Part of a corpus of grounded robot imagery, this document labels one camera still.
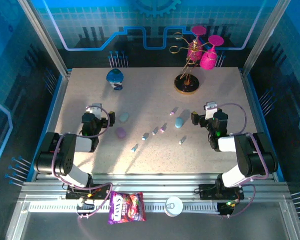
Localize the small circuit board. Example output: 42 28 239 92
76 198 96 219
217 199 238 216

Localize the white slotted cable duct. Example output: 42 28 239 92
28 201 220 214

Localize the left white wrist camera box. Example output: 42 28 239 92
91 102 103 118

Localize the gold wire glass rack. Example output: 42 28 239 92
169 31 217 95

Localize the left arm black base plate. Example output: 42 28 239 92
64 183 112 200

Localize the blue cup on table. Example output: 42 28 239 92
106 68 124 91

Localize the purple earbud charging case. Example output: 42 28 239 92
115 127 127 139

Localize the pink wine glass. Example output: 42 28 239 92
199 34 225 71
186 25 207 62

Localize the aluminium profile rail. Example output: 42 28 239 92
22 173 289 201

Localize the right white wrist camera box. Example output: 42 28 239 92
204 101 218 120

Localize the purple candy bag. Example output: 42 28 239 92
107 191 147 225

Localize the aluminium frame post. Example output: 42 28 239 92
242 0 292 73
16 0 72 77

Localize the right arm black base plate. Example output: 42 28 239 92
198 183 245 201

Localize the silver tin can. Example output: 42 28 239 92
164 196 184 218

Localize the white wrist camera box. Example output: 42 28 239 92
91 102 103 118
204 101 218 120

